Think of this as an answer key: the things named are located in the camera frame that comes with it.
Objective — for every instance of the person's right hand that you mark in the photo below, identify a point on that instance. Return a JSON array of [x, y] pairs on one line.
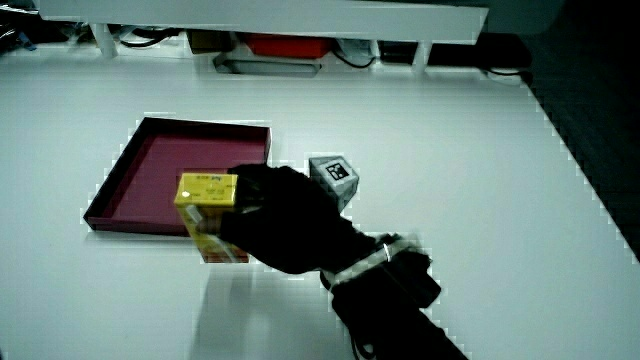
[[290, 225]]

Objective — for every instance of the yellow ice redtea carton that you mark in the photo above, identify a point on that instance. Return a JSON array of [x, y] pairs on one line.
[[206, 192]]

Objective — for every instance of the maroon shallow tray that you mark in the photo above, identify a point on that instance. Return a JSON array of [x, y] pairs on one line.
[[165, 160]]

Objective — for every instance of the grey flat tray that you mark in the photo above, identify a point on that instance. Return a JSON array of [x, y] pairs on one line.
[[267, 67]]

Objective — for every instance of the red box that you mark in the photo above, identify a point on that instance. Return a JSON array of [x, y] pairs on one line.
[[287, 46]]

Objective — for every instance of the white plastic bag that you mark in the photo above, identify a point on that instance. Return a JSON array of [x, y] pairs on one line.
[[356, 49]]

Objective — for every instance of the brown cardboard box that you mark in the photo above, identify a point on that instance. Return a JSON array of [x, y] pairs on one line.
[[210, 41]]

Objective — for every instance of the white raised shelf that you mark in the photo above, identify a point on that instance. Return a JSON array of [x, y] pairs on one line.
[[280, 17]]

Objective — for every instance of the black flat device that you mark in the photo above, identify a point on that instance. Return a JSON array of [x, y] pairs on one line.
[[475, 50]]

